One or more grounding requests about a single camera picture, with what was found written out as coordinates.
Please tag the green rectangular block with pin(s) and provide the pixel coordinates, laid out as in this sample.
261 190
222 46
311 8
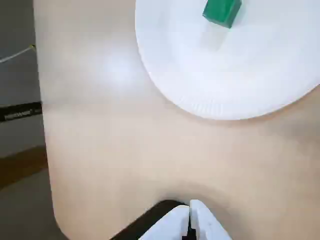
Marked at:
220 11

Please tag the white paper plate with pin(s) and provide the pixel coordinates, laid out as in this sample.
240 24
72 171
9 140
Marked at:
225 70

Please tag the brown wooden frame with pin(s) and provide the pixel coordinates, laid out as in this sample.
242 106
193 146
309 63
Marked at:
22 162

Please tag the black Neewer stand leg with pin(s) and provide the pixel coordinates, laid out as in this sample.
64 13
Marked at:
17 113

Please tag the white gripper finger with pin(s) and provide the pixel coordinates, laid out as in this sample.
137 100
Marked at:
172 222
207 225

